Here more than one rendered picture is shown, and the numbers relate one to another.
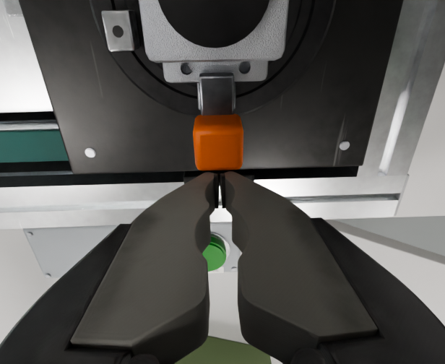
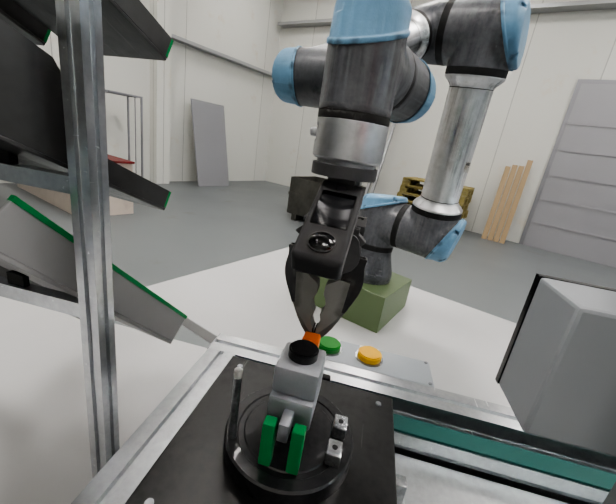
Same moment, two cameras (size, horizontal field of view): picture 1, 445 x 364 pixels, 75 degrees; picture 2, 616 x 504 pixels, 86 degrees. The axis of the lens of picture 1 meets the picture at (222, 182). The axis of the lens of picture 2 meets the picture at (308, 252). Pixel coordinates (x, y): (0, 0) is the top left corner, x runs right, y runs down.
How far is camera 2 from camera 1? 0.31 m
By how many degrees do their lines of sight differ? 42
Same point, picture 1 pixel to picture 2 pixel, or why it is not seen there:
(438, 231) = not seen: hidden behind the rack
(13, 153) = (431, 428)
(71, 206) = (402, 390)
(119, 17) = (338, 425)
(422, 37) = (180, 402)
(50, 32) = (382, 458)
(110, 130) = (363, 409)
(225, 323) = not seen: hidden behind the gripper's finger
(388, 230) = not seen: hidden behind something
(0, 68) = (436, 490)
